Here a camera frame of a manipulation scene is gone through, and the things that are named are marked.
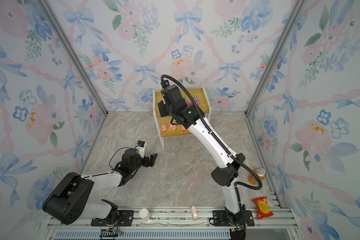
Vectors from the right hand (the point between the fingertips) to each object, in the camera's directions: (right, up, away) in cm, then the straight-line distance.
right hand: (164, 101), depth 72 cm
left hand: (-11, -27, +18) cm, 34 cm away
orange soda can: (+50, -36, +6) cm, 62 cm away
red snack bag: (+49, -53, +3) cm, 73 cm away
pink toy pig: (-2, -13, +15) cm, 20 cm away
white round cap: (-9, -53, -3) cm, 54 cm away
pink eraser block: (+15, -56, +1) cm, 57 cm away
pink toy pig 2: (+3, -12, +15) cm, 20 cm away
